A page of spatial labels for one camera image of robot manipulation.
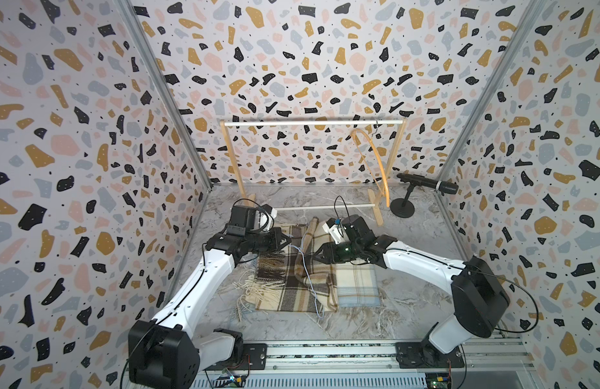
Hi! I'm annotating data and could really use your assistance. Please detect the brown plaid scarf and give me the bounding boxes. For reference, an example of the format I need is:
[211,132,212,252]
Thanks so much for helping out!
[232,217,340,321]

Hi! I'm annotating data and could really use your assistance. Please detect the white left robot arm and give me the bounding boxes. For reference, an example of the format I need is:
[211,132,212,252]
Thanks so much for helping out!
[121,199,292,388]

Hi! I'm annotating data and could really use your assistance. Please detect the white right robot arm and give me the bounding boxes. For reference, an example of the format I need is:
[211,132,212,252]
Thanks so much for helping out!
[292,215,510,361]

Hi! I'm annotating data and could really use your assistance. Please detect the blue plaid scarf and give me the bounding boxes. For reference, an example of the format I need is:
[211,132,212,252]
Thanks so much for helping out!
[335,264,381,308]

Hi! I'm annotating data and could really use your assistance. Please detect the orange wooden hanger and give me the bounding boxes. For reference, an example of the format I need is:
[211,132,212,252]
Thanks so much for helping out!
[350,129,391,206]

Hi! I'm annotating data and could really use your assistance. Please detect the wooden clothes rack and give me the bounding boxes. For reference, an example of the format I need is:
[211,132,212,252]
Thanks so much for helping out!
[220,118,408,225]

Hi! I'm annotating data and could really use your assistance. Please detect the black microphone on stand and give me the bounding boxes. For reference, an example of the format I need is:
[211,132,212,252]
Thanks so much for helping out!
[389,172,460,220]

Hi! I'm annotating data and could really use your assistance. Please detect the green circuit board left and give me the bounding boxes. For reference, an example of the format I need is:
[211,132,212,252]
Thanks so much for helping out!
[215,374,248,388]

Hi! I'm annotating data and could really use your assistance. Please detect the green circuit board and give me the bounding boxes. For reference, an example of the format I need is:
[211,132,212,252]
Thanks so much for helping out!
[215,374,248,388]
[426,373,452,389]

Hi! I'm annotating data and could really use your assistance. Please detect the green circuit board right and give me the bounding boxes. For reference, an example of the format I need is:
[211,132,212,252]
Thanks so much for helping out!
[426,373,452,389]

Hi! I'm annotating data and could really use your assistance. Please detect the aluminium corner profile left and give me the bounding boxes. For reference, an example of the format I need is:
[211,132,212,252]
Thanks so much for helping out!
[114,0,212,192]

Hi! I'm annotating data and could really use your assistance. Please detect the aluminium corner profile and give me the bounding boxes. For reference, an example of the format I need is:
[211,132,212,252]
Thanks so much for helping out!
[114,0,212,192]
[438,0,546,181]

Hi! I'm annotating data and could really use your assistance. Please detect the aluminium corner profile right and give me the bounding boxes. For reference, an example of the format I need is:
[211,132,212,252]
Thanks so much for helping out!
[438,0,546,181]

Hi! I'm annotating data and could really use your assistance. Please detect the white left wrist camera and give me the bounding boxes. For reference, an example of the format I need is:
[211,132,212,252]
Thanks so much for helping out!
[257,204,277,232]

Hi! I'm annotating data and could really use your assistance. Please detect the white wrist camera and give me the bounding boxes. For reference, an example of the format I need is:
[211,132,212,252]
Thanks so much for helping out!
[257,204,277,232]
[323,218,348,245]

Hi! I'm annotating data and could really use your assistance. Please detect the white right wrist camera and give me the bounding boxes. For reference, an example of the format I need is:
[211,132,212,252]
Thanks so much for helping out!
[323,218,348,245]

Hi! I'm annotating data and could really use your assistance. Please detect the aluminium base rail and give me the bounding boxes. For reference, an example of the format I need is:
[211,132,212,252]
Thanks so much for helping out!
[191,334,543,388]

